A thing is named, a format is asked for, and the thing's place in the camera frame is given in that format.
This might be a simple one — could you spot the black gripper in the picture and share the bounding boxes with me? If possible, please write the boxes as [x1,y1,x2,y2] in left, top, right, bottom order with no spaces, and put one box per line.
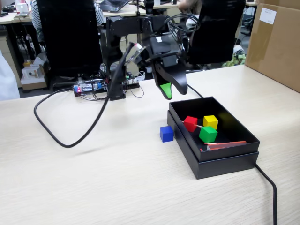
[142,34,189,100]

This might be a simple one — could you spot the red wooden cube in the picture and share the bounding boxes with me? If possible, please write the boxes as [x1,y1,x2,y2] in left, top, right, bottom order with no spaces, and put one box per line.
[183,116,198,133]

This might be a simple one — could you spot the blue wooden cube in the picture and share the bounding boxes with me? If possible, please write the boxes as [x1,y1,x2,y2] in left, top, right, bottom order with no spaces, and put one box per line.
[159,126,174,143]

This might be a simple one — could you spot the yellow wooden cube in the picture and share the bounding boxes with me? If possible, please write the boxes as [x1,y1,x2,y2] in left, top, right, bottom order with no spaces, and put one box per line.
[202,115,219,130]

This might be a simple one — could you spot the green wooden cube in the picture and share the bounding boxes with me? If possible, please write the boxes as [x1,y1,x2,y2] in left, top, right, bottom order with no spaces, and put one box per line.
[198,126,218,143]

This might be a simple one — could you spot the black cardboard box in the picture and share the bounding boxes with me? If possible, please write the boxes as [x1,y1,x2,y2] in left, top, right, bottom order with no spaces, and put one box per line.
[168,96,261,162]

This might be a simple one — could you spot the large brown cardboard box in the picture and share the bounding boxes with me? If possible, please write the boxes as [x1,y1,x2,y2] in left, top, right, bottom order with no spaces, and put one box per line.
[244,0,300,93]

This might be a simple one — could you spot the white cardboard box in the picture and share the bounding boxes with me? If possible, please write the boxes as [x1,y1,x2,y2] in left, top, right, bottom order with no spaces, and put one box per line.
[20,64,46,91]

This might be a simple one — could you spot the green plush toy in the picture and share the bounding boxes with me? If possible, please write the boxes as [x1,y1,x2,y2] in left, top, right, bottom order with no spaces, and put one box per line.
[221,56,246,68]

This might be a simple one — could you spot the black mesh office chair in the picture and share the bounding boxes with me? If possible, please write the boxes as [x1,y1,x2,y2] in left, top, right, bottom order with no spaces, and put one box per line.
[36,0,104,90]
[186,0,246,75]

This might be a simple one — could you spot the orange matchbox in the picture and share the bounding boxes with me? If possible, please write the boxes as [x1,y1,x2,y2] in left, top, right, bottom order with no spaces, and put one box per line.
[206,140,248,151]

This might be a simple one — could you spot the light wood office desk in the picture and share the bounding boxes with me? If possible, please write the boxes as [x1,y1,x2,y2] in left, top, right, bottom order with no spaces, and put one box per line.
[100,3,182,18]
[0,9,39,25]

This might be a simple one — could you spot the controller board with red LED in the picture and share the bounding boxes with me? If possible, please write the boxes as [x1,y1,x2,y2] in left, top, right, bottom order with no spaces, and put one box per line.
[73,82,104,94]

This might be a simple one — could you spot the dark open laptop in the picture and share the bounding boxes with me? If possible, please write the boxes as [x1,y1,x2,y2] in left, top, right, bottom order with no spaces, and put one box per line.
[97,0,130,13]

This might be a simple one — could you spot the person in white shirt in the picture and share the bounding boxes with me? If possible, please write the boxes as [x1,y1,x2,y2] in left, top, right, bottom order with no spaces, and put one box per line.
[0,48,21,101]

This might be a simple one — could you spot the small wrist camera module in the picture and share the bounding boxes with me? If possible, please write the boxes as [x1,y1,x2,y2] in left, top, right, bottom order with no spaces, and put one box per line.
[125,42,150,66]

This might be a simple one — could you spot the thin black wire bundle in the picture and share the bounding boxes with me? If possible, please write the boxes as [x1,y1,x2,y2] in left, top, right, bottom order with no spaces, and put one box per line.
[89,13,203,101]

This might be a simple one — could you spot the thick black camera cable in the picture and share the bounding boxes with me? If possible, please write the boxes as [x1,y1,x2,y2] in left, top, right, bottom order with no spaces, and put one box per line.
[33,42,141,149]

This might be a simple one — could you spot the thick black power cable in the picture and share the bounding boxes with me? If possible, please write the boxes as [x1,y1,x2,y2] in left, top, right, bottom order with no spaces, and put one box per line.
[186,83,278,225]

